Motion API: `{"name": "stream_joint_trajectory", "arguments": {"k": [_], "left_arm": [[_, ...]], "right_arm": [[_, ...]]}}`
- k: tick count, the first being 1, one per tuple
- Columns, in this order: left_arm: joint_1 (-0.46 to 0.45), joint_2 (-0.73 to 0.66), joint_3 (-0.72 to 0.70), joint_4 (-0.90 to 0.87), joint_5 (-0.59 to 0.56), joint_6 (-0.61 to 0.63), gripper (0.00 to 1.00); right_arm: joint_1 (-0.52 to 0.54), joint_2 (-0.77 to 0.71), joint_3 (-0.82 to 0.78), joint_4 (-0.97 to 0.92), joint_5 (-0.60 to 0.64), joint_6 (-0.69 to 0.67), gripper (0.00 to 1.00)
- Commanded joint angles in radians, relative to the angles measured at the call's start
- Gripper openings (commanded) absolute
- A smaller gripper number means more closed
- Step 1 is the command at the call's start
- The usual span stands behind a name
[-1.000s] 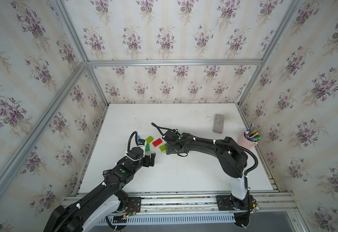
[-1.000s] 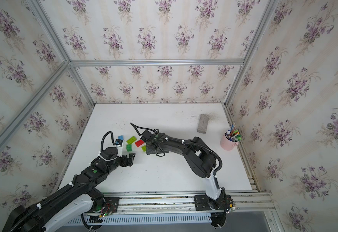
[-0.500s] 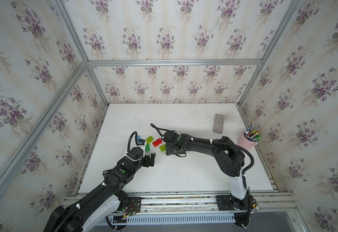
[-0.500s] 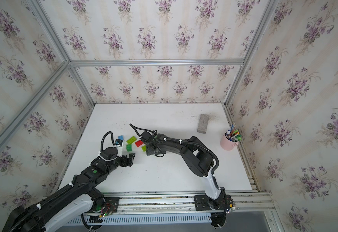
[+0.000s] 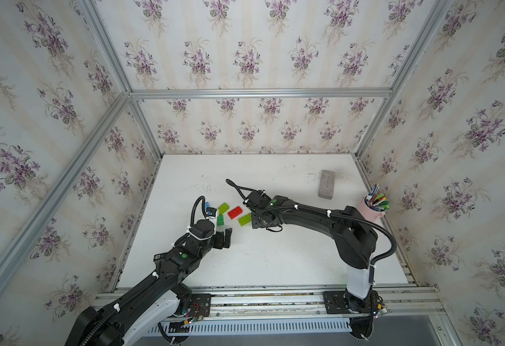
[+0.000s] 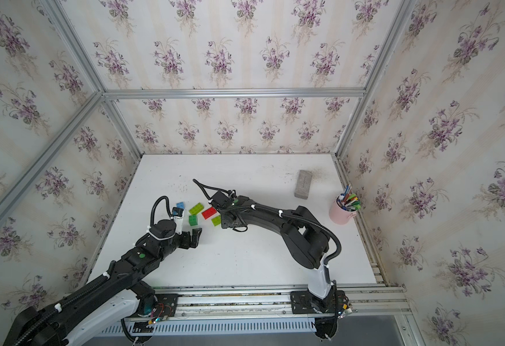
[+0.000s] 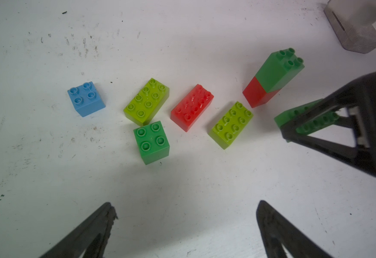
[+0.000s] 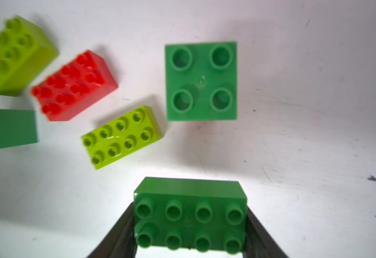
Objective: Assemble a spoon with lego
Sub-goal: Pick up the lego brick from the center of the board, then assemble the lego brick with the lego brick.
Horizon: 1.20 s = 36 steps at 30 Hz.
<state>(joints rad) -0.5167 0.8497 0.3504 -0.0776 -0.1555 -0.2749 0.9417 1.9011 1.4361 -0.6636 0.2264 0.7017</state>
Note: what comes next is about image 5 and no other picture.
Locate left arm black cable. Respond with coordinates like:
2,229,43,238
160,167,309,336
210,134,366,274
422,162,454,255
190,195,208,228

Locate lime green long lego brick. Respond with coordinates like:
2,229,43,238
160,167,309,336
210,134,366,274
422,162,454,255
217,203,229,215

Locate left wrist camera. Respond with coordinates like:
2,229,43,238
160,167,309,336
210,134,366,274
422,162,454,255
205,207,219,219

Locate pink pen cup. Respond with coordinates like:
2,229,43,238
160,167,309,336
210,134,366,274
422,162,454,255
356,195,385,222

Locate coloured pens bundle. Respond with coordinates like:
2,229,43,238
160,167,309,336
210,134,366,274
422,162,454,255
364,184,390,212

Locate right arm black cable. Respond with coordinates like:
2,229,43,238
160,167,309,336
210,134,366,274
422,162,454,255
225,178,258,195

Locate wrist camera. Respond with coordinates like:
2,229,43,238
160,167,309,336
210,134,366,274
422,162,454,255
244,190,271,210
205,207,219,219

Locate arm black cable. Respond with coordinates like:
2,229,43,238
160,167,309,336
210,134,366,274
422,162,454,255
225,178,258,195
190,195,208,228

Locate grey eraser block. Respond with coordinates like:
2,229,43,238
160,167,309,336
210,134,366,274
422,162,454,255
317,170,336,200

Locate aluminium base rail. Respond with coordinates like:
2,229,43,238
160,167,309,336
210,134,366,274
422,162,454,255
91,283,446,323

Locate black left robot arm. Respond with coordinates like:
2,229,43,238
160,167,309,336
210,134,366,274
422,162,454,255
66,219,232,345

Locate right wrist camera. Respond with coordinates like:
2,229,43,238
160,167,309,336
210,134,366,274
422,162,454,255
244,190,271,210

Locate green square lego brick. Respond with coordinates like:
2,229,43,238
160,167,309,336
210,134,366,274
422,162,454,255
216,215,225,226

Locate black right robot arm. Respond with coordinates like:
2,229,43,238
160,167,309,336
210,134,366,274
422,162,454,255
243,192,397,316

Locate red long lego brick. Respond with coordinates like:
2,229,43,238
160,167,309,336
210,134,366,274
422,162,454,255
227,206,243,220

